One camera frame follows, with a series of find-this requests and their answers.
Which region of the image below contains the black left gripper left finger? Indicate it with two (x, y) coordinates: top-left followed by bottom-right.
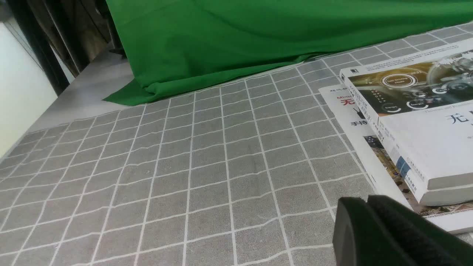
(332, 197), (416, 266)

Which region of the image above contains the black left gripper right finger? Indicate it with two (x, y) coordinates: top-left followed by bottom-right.
(367, 195), (473, 266)

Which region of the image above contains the thin white bottom book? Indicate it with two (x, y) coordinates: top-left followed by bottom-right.
(319, 85), (473, 235)

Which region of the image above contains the grey checkered tablecloth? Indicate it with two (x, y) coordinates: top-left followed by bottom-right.
(1, 23), (472, 266)

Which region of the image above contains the white self-driving textbook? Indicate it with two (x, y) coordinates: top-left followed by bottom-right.
(339, 38), (473, 190)

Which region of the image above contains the green backdrop cloth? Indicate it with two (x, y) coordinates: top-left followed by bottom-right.
(105, 0), (473, 106)

